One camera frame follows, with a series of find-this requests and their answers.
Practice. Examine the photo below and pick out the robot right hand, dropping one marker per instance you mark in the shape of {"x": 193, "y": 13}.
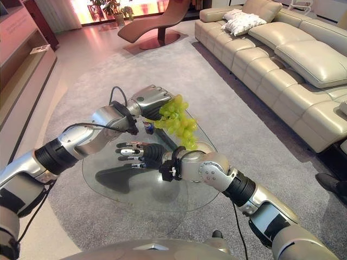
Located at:
{"x": 151, "y": 155}

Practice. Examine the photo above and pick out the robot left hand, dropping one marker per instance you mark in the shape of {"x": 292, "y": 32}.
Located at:
{"x": 147, "y": 98}

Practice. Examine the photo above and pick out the green grape bunch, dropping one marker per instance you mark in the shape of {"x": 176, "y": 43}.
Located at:
{"x": 180, "y": 124}

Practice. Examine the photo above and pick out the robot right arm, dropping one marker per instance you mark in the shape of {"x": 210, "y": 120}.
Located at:
{"x": 244, "y": 187}

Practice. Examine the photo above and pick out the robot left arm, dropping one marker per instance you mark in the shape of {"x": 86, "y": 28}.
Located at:
{"x": 78, "y": 142}

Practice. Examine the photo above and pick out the white plate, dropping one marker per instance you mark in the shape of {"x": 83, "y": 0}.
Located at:
{"x": 207, "y": 147}

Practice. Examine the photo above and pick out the blue soda can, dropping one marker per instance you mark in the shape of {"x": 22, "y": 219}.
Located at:
{"x": 148, "y": 127}

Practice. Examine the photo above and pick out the oval glass coffee table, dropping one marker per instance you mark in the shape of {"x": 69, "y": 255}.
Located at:
{"x": 127, "y": 189}

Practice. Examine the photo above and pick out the grey rug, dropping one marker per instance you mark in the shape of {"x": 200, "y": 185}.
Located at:
{"x": 217, "y": 89}

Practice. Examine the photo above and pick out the brown lounge chair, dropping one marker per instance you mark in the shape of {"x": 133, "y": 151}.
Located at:
{"x": 151, "y": 27}

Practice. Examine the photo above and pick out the potted green plant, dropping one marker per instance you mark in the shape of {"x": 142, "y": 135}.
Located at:
{"x": 119, "y": 10}

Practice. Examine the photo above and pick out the robot silver torso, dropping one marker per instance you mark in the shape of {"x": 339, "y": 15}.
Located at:
{"x": 151, "y": 249}

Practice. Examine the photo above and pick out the book on shelf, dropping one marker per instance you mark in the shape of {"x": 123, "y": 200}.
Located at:
{"x": 40, "y": 49}

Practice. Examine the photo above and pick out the small white textured pillow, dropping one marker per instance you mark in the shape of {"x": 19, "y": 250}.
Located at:
{"x": 232, "y": 14}

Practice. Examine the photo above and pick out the large white textured pillow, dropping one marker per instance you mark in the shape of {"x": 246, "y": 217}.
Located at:
{"x": 244, "y": 24}

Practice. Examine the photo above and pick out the beige leather sofa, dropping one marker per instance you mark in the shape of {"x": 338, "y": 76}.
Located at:
{"x": 271, "y": 67}

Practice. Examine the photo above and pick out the wooden shelf unit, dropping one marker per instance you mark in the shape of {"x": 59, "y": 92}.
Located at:
{"x": 19, "y": 54}

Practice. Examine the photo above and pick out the white chair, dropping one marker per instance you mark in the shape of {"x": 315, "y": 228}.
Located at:
{"x": 299, "y": 6}

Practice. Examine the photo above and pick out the person's black shoe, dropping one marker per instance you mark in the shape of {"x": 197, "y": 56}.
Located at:
{"x": 330, "y": 184}

